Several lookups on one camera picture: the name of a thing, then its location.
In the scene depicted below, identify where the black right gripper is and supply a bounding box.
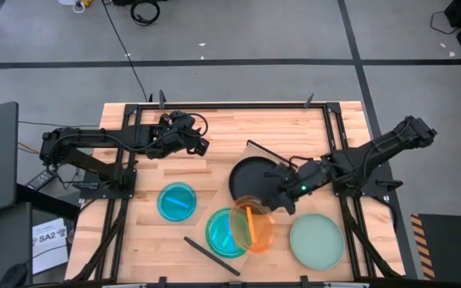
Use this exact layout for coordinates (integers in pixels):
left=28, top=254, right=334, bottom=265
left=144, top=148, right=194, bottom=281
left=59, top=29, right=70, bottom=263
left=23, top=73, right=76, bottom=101
left=261, top=163, right=302, bottom=214

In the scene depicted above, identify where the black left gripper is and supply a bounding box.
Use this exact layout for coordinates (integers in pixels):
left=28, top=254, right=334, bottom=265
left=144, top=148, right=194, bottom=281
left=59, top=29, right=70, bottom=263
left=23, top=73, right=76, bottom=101
left=147, top=110, right=198, bottom=159

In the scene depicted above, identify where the orange transparent plate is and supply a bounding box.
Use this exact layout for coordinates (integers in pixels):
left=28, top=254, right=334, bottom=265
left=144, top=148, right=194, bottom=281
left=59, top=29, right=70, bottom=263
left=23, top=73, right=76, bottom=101
left=229, top=194, right=275, bottom=254

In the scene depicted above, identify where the teal transparent plate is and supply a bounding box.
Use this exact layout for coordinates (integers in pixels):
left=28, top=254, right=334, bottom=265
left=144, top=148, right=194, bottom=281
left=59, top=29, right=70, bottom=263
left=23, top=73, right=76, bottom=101
left=206, top=207, right=251, bottom=258
left=156, top=182, right=198, bottom=223

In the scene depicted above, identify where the pale mint green plate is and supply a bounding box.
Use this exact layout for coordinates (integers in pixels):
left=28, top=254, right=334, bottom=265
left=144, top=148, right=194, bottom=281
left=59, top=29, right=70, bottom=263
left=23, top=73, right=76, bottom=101
left=289, top=212, right=346, bottom=271

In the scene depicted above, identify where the black power adapter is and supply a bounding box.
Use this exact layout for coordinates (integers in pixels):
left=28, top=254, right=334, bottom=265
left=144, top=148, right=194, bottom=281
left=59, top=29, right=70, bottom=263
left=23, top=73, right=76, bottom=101
left=25, top=170, right=58, bottom=192

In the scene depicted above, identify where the white paper sign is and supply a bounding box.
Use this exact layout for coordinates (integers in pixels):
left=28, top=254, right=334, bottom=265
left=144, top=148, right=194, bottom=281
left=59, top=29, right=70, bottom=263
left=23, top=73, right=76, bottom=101
left=31, top=218, right=70, bottom=276

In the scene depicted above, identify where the black hazard striped mat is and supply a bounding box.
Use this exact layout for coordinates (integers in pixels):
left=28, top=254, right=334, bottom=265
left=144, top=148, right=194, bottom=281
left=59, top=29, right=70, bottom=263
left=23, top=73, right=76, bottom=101
left=410, top=212, right=461, bottom=281

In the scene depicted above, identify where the black computer mouse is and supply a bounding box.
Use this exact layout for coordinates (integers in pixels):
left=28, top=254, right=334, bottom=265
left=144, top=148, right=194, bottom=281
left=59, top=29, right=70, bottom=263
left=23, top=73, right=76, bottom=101
left=0, top=263, right=29, bottom=288

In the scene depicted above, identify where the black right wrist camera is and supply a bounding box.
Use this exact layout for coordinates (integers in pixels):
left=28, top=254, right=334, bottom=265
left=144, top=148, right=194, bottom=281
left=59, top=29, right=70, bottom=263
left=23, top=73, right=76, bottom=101
left=276, top=195, right=298, bottom=216

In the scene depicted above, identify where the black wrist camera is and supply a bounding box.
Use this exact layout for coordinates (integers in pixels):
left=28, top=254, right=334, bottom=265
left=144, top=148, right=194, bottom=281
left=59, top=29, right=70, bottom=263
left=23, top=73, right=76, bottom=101
left=276, top=195, right=298, bottom=216
left=191, top=137, right=211, bottom=158

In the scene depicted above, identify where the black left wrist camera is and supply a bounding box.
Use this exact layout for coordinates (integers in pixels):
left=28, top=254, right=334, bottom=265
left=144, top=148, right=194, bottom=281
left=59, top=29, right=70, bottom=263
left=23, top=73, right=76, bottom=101
left=191, top=137, right=211, bottom=158

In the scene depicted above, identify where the black aluminium table frame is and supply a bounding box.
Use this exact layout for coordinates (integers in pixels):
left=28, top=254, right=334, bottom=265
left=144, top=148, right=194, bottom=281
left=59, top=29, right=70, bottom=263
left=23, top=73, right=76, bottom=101
left=70, top=102, right=406, bottom=288

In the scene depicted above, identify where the black floor cable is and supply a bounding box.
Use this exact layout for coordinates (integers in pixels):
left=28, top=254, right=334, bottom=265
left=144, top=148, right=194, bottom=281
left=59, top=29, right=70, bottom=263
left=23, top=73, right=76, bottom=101
left=101, top=0, right=151, bottom=103

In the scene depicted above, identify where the coiled black cable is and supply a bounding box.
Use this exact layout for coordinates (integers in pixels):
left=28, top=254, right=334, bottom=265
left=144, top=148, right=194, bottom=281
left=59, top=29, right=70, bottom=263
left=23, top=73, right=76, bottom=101
left=129, top=0, right=162, bottom=27

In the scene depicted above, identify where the grey cable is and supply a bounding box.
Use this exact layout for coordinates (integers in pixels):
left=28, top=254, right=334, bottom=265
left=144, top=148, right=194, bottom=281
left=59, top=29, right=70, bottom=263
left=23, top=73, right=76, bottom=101
left=17, top=119, right=100, bottom=129

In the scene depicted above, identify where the yellow cable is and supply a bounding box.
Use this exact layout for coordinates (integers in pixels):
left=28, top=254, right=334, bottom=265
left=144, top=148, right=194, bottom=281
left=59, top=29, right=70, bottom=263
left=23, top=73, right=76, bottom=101
left=17, top=140, right=42, bottom=156

